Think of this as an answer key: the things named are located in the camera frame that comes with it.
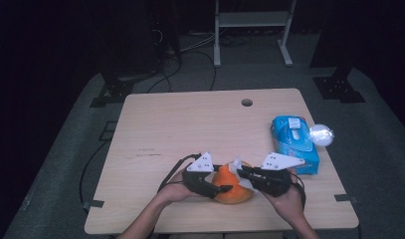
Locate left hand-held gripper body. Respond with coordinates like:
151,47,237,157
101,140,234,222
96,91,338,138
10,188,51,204
182,151,221,199

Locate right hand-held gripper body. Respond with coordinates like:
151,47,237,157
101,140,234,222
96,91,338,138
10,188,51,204
256,151,305,197

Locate orange plush toy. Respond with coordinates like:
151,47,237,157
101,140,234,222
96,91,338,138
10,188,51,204
211,160,254,205

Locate white wet wipe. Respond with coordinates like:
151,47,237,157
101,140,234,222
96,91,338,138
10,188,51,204
229,157,258,192

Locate blue wet wipes pack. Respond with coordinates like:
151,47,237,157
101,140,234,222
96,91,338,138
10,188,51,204
271,115,321,176

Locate person's left hand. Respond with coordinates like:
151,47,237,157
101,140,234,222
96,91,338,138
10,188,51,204
156,172,201,203

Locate person's right hand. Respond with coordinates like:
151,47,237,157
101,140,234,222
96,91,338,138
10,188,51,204
266,168,306,223

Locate black tape strip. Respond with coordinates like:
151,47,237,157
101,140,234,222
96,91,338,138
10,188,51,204
83,199,104,210
333,193,358,204

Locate black floor tape square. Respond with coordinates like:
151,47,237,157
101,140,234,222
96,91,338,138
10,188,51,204
99,120,118,142

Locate black stand base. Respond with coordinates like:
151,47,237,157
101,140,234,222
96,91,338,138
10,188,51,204
312,66,367,104
90,71,135,109

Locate left hand-held gripper black cable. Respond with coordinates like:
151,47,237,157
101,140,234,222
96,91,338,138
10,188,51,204
156,152,203,193

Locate hand-held gripper black cable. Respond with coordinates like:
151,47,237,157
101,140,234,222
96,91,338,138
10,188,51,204
156,152,203,193
291,172,307,210

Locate right hand-held gripper black cable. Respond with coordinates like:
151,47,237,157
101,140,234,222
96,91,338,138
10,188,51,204
291,172,307,210

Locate black floor cable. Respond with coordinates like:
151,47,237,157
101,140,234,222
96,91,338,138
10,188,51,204
146,49,183,94
79,140,108,205
186,49,218,92

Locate white floor cables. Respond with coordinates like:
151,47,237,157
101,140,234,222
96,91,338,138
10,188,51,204
181,32,218,54

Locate white metal stand frame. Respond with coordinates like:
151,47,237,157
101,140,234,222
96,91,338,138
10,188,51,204
213,0,298,68

